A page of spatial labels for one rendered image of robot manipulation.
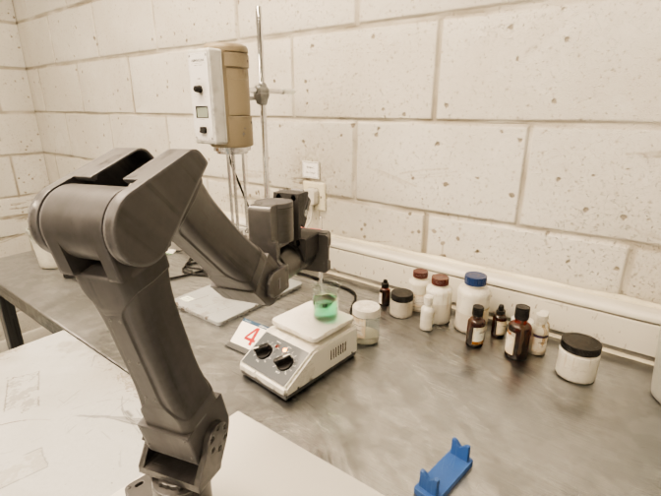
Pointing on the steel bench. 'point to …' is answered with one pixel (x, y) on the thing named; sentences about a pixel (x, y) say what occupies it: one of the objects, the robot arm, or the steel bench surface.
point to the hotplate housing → (323, 358)
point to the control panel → (275, 357)
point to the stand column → (263, 105)
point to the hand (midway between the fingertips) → (321, 238)
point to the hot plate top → (297, 320)
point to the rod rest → (445, 471)
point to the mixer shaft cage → (236, 193)
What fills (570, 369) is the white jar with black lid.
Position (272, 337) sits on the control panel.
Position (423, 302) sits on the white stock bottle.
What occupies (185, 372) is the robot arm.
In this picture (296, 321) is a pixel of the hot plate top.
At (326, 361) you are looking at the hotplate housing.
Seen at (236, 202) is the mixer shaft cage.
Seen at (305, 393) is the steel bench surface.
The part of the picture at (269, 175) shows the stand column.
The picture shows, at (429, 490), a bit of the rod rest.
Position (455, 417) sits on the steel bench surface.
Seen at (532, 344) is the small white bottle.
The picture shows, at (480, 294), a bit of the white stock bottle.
